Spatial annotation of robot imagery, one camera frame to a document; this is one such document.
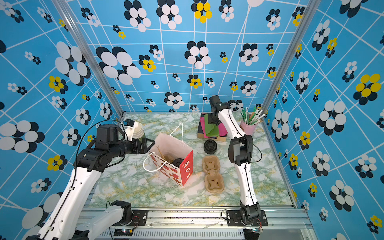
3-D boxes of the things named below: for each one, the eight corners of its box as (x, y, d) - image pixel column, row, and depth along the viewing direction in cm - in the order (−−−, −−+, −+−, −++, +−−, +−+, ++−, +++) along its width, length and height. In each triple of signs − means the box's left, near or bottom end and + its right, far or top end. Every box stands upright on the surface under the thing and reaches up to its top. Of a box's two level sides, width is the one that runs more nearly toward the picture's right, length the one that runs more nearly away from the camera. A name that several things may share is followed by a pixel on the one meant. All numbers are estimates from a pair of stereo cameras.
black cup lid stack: (203, 154, 98) (204, 150, 94) (203, 143, 103) (203, 139, 99) (216, 154, 98) (217, 150, 94) (215, 143, 103) (216, 139, 99)
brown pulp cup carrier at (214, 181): (206, 195, 83) (206, 192, 78) (201, 160, 96) (201, 156, 91) (224, 193, 83) (225, 189, 79) (217, 158, 97) (218, 154, 92)
